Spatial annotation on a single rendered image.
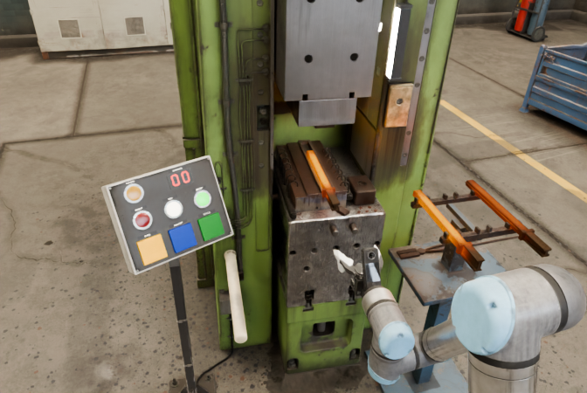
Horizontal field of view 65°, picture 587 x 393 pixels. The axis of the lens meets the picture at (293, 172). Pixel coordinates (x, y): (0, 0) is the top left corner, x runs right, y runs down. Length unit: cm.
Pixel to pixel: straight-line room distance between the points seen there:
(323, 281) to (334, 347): 45
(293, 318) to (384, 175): 72
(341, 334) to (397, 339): 108
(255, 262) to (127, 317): 91
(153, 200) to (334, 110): 66
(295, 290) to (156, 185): 77
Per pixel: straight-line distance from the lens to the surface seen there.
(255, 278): 213
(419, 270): 188
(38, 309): 292
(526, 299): 84
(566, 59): 528
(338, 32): 149
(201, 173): 153
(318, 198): 174
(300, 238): 176
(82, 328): 273
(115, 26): 676
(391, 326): 125
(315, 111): 156
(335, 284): 197
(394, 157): 193
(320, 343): 230
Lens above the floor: 195
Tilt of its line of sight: 31 degrees down
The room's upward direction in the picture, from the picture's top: 2 degrees clockwise
